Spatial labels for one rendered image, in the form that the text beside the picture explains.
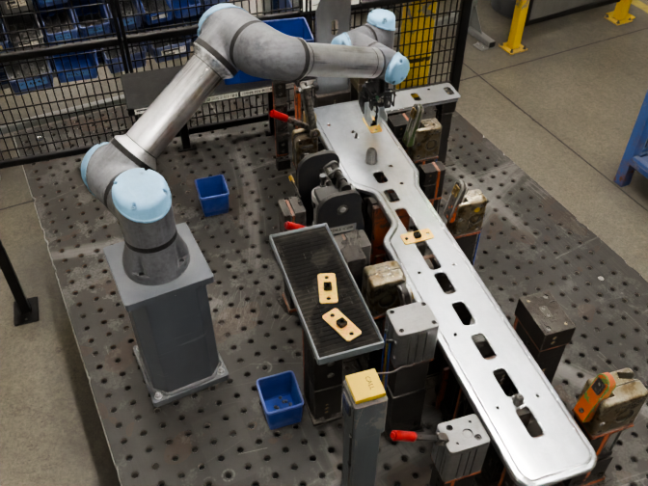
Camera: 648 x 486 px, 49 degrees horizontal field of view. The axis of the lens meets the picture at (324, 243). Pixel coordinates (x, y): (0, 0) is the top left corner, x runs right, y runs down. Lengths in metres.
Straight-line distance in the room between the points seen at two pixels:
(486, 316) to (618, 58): 3.48
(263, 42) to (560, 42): 3.67
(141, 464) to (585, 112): 3.31
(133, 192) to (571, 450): 1.03
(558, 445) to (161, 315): 0.90
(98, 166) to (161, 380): 0.58
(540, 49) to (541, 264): 2.81
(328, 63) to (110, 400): 1.02
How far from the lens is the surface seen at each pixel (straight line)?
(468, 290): 1.75
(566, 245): 2.38
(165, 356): 1.79
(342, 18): 2.28
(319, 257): 1.56
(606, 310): 2.23
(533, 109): 4.31
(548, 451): 1.53
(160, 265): 1.60
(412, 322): 1.52
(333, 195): 1.68
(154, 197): 1.51
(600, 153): 4.07
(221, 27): 1.63
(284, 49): 1.57
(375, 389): 1.35
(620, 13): 5.44
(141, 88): 2.43
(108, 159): 1.63
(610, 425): 1.64
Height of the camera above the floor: 2.27
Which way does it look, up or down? 44 degrees down
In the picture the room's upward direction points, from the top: straight up
